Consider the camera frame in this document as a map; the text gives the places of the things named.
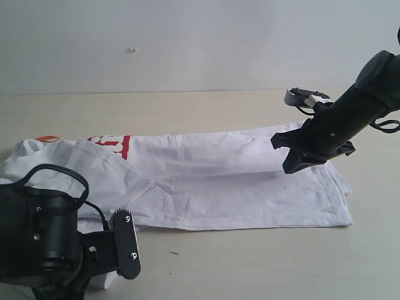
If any black left camera cable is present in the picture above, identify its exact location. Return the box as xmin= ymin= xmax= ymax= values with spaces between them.
xmin=18 ymin=164 xmax=110 ymax=232

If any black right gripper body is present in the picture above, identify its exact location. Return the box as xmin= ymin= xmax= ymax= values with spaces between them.
xmin=302 ymin=106 xmax=356 ymax=161

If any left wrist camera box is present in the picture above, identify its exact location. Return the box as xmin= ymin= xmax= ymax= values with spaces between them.
xmin=111 ymin=209 xmax=141 ymax=280

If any white t-shirt red lettering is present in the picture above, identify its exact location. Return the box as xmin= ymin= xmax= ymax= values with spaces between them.
xmin=0 ymin=123 xmax=354 ymax=290

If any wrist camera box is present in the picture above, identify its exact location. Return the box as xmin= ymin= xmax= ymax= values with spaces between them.
xmin=111 ymin=209 xmax=141 ymax=280
xmin=284 ymin=87 xmax=330 ymax=108

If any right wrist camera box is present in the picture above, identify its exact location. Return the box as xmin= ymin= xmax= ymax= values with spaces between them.
xmin=284 ymin=87 xmax=330 ymax=108

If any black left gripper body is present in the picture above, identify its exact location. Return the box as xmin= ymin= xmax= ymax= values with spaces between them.
xmin=74 ymin=230 xmax=119 ymax=281

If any orange neck label tag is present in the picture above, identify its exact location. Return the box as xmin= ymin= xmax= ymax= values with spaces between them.
xmin=36 ymin=135 xmax=60 ymax=143

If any black camera cable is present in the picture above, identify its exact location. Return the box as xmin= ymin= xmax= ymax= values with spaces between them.
xmin=293 ymin=102 xmax=400 ymax=134
xmin=18 ymin=164 xmax=110 ymax=232

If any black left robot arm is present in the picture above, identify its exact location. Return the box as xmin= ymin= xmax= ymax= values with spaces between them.
xmin=1 ymin=184 xmax=119 ymax=299

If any black right camera cable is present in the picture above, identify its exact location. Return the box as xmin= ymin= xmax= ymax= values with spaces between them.
xmin=293 ymin=102 xmax=400 ymax=134

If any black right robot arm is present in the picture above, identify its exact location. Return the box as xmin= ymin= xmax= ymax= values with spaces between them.
xmin=271 ymin=51 xmax=399 ymax=174

